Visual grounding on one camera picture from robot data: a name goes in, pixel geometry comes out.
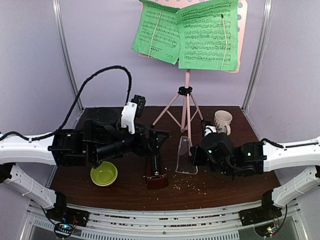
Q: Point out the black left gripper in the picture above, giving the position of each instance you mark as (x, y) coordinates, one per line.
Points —
(141, 149)

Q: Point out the brown wooden metronome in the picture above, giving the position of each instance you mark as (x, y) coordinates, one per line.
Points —
(155, 173)

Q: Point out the clear plastic metronome cover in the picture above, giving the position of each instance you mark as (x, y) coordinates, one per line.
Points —
(183, 163)

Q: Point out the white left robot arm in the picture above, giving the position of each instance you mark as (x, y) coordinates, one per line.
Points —
(16, 148)

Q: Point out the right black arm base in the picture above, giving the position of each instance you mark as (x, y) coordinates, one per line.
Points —
(265, 212)

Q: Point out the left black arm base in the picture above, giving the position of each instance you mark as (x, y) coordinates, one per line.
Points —
(61, 213)

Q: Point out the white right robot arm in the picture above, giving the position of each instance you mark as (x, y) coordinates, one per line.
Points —
(293, 154)

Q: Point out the white floral ceramic mug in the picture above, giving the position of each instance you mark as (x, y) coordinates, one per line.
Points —
(222, 121)

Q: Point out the pink music stand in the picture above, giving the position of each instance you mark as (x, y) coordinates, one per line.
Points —
(190, 106)

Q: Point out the green plastic bowl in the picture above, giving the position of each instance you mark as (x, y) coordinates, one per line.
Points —
(105, 175)

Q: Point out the green sheet music left page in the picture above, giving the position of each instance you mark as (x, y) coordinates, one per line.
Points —
(157, 35)

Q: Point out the green sheet music page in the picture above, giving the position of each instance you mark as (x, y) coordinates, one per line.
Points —
(208, 34)
(157, 35)

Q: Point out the green sheet music right page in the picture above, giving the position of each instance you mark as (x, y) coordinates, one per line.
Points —
(208, 34)

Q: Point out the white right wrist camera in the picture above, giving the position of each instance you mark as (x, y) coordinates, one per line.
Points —
(207, 127)

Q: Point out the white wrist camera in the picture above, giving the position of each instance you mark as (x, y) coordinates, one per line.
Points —
(133, 109)
(207, 127)

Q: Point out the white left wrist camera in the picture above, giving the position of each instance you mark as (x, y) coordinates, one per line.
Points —
(133, 109)

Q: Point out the right aluminium frame post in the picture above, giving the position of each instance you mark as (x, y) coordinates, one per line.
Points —
(258, 61)

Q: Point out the aluminium frame post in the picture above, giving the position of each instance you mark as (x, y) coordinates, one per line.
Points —
(258, 61)
(64, 48)

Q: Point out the left aluminium frame post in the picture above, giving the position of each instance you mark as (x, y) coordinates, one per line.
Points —
(64, 48)

